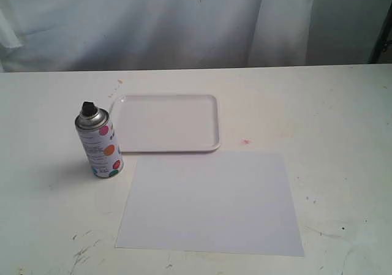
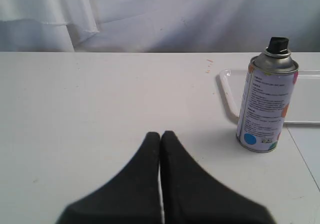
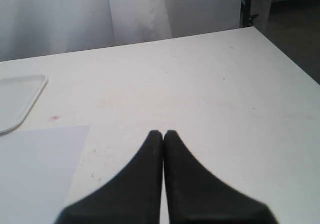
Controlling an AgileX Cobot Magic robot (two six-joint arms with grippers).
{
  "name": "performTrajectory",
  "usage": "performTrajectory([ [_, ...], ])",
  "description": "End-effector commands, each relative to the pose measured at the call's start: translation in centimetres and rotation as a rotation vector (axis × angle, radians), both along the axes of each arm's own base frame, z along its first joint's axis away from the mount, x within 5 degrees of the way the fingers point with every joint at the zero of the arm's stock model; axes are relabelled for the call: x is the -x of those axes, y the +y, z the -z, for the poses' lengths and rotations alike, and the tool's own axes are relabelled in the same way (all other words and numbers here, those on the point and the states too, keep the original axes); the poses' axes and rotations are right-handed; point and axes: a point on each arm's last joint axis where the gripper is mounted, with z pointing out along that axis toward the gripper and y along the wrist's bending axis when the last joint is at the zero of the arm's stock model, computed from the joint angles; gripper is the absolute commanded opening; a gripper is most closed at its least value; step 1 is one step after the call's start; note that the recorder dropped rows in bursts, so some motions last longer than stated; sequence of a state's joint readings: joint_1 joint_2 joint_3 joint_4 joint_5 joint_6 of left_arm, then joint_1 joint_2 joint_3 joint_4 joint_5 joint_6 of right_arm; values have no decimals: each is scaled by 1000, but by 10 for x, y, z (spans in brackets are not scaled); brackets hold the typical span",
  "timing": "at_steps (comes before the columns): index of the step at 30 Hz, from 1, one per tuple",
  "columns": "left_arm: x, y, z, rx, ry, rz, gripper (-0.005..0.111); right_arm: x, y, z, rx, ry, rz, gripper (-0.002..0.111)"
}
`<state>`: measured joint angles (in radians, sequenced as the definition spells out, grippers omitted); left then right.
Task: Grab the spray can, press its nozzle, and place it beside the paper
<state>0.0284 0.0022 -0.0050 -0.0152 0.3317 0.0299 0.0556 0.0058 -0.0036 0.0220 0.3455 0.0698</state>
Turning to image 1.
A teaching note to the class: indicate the white polka-dot spray can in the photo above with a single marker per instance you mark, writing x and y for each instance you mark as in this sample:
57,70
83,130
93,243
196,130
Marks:
98,138

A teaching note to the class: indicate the white plastic tray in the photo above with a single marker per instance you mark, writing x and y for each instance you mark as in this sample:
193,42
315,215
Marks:
166,123

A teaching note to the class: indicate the white paper sheet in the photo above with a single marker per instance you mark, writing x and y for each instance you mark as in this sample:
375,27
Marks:
230,202

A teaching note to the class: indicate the white backdrop cloth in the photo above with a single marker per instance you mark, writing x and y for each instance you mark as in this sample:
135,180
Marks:
68,35

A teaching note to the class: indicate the dark metal stand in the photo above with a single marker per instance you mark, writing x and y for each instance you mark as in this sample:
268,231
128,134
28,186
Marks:
381,17

